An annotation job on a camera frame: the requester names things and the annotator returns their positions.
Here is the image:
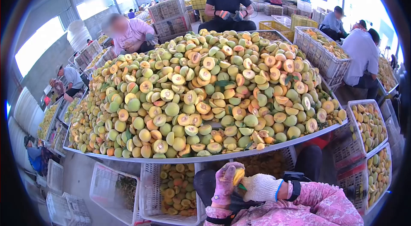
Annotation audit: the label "person's left hand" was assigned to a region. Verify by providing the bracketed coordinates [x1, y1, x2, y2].
[211, 162, 246, 207]

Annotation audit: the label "person's right hand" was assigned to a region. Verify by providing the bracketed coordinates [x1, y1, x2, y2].
[241, 174, 284, 203]

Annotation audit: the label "person's right fingers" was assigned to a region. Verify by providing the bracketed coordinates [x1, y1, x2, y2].
[241, 175, 261, 202]

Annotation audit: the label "person's left fingers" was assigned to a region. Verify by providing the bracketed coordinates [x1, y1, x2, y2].
[216, 162, 246, 194]

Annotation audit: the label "halved yellow peach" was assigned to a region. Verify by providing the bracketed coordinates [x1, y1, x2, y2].
[232, 168, 246, 187]

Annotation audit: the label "metal sorting table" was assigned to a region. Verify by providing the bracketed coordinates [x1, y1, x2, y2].
[63, 30, 349, 164]

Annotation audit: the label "person's body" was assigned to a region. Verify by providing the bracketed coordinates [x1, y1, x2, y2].
[204, 202, 325, 226]

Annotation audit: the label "black wrist band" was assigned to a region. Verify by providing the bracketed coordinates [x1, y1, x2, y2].
[283, 171, 313, 202]
[205, 214, 237, 226]

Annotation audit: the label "white crate of peach halves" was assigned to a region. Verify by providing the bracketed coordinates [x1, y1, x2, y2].
[140, 163, 207, 226]
[337, 143, 393, 216]
[332, 99, 388, 170]

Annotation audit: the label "pile of halved peaches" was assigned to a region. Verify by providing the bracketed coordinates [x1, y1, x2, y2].
[67, 30, 348, 159]

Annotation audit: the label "empty white plastic crate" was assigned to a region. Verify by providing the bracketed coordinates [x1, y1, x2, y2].
[46, 159, 64, 192]
[90, 162, 141, 226]

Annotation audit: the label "large grey crate of peaches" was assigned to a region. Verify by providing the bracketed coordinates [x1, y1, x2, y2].
[293, 26, 352, 87]

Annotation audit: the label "yellow plastic crates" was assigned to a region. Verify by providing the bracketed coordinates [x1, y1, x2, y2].
[258, 14, 318, 42]

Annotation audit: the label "stack of grey crates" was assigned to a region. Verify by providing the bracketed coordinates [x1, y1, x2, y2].
[148, 0, 193, 42]

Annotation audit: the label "stack of empty white crates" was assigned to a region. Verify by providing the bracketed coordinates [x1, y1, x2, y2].
[46, 192, 92, 226]

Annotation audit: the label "yellow plastic crate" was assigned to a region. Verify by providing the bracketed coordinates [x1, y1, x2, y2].
[189, 0, 210, 23]

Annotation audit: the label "row of crates with peaches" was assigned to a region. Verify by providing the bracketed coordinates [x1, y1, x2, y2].
[68, 40, 118, 73]

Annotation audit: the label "side table with peaches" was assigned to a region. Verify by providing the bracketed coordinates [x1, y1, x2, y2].
[377, 56, 401, 99]
[38, 98, 85, 156]

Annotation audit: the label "stack of white buckets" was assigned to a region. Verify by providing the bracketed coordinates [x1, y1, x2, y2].
[67, 19, 92, 52]

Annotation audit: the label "bright window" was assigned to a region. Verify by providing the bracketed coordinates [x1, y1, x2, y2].
[14, 16, 67, 77]

